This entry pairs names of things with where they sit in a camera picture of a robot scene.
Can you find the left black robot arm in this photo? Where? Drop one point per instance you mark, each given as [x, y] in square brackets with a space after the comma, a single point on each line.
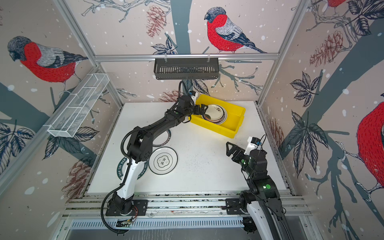
[137, 147]

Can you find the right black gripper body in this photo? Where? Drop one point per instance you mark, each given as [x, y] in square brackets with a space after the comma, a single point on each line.
[245, 162]

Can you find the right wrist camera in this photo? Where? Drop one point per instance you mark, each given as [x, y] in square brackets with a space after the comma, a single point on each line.
[253, 143]

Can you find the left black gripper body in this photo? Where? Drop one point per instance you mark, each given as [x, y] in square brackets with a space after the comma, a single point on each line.
[196, 110]

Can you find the black wall basket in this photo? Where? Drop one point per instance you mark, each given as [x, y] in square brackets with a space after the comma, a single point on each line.
[186, 69]

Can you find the aluminium mounting rail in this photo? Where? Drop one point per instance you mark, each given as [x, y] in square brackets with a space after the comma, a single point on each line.
[181, 206]

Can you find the white wire mesh shelf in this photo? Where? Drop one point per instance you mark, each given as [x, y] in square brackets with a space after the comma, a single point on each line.
[71, 118]

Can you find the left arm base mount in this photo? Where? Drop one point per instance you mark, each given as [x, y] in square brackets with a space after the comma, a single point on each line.
[127, 208]

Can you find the yellow plastic bin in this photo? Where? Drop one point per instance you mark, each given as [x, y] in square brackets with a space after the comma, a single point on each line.
[234, 120]

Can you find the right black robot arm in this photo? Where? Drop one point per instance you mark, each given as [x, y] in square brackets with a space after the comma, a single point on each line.
[262, 201]

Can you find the green red rimmed white plate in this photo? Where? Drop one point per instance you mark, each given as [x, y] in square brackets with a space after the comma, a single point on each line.
[224, 118]

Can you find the cream plate with dark patch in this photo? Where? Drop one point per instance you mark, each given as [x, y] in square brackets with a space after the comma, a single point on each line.
[214, 113]

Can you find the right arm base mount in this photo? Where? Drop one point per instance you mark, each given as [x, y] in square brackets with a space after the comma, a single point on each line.
[236, 207]

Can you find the green lettered plate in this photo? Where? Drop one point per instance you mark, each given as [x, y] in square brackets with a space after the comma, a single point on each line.
[121, 168]

